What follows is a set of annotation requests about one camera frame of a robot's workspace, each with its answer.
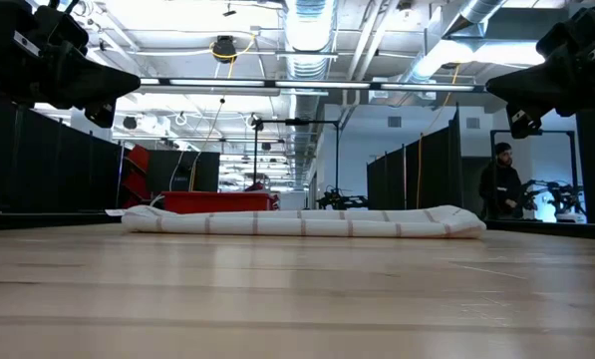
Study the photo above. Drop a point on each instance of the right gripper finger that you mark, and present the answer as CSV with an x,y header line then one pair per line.
x,y
531,90

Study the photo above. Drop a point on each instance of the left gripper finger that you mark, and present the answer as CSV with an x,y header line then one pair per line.
x,y
97,82

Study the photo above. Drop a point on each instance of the white red-checked towel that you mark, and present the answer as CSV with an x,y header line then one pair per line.
x,y
302,224

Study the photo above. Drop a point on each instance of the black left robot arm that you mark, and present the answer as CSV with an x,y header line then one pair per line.
x,y
58,25

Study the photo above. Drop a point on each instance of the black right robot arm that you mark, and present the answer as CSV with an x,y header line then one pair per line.
x,y
571,27

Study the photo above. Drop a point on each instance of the person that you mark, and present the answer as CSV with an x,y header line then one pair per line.
x,y
501,184

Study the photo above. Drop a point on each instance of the stacked red bins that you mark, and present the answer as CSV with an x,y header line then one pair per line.
x,y
136,174

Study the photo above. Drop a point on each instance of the distant black robot arms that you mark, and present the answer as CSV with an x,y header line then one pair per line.
x,y
551,192
337,201

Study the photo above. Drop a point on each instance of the white box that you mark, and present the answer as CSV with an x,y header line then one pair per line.
x,y
571,218

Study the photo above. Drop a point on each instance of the red plastic bin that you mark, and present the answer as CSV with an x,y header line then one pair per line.
x,y
217,202

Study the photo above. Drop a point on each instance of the long ceiling light bar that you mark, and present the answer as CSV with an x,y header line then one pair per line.
x,y
307,85

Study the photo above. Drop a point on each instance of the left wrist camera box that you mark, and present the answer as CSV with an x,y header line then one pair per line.
x,y
100,113

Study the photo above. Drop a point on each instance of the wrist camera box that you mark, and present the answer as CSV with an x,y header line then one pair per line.
x,y
523,122
100,113

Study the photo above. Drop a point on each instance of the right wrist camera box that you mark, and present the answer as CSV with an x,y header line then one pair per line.
x,y
523,122

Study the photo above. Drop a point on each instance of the square wall vent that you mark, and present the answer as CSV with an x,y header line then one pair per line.
x,y
473,122
394,122

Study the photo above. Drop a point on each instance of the silver spiral air duct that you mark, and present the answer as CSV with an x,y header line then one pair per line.
x,y
441,55
309,30

